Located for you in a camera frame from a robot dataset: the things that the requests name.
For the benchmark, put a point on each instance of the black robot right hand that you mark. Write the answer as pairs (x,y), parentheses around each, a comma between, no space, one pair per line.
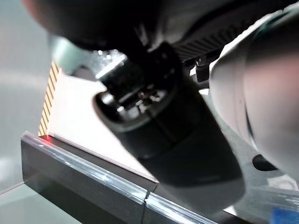
(175,140)

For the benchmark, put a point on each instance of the silver robot right leg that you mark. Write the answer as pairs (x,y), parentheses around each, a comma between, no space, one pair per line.
(268,93)

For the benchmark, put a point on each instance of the yellow black hazard tape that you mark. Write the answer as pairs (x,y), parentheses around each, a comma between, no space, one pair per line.
(50,98)

